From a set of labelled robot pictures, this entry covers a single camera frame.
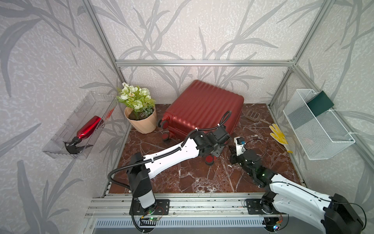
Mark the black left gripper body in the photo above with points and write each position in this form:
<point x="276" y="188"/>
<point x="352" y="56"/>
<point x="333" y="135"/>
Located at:
<point x="216" y="149"/>

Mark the white wire mesh basket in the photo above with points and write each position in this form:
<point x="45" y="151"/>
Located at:
<point x="321" y="137"/>

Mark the aluminium cage frame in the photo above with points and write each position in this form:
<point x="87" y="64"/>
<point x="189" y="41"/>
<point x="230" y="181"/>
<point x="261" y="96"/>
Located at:
<point x="168" y="44"/>

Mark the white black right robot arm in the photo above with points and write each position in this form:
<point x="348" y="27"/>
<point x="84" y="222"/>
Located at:
<point x="330" y="214"/>

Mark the red black spray bottle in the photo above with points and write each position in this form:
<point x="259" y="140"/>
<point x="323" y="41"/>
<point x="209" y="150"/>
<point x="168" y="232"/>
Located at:
<point x="82" y="134"/>

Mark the beige flower pot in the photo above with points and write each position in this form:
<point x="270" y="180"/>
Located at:
<point x="144" y="126"/>

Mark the red hard-shell suitcase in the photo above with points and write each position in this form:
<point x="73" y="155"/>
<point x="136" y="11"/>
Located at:
<point x="202" y="106"/>

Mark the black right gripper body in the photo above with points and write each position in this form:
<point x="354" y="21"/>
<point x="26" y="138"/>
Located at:
<point x="241" y="161"/>

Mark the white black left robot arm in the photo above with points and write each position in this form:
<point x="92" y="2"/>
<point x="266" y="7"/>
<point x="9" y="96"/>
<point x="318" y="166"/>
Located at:
<point x="144" y="168"/>

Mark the dark green card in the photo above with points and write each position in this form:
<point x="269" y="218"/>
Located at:
<point x="320" y="104"/>

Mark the yellow rubber glove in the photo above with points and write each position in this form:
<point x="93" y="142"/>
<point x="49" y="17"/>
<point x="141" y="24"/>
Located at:
<point x="279" y="136"/>

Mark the brown slotted litter scoop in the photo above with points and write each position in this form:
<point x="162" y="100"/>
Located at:
<point x="255" y="116"/>

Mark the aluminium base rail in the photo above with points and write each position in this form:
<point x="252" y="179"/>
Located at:
<point x="180" y="205"/>

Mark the white flowers green plant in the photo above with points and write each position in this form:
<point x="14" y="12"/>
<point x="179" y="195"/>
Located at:
<point x="138" y="99"/>

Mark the clear plastic wall bin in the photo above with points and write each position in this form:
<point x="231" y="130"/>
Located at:
<point x="93" y="104"/>

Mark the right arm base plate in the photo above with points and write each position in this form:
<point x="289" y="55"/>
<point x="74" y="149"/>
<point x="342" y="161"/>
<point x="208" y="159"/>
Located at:
<point x="255" y="207"/>

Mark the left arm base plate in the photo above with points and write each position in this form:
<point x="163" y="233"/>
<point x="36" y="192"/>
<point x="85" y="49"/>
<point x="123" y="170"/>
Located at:
<point x="161" y="207"/>

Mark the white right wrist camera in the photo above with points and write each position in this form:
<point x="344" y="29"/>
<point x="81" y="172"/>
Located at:
<point x="239" y="145"/>

